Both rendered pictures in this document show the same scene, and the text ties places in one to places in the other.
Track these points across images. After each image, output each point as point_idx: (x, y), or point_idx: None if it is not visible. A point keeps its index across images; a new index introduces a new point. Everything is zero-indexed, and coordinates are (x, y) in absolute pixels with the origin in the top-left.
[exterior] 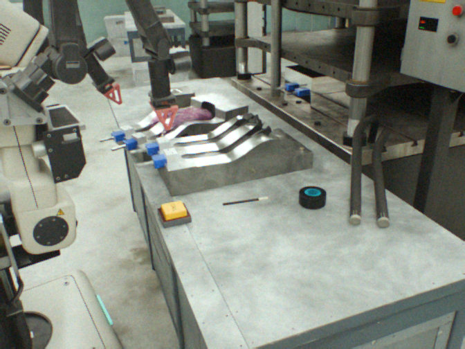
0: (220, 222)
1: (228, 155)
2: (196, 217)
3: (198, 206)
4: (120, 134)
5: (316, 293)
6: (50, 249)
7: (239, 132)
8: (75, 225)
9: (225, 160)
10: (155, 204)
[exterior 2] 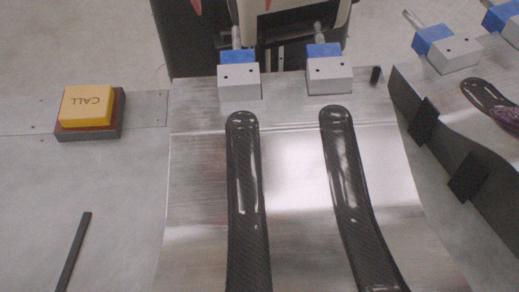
0: (18, 192)
1: (208, 226)
2: (72, 154)
3: (113, 163)
4: (497, 18)
5: None
6: (233, 22)
7: (309, 282)
8: (244, 29)
9: (176, 210)
10: (167, 95)
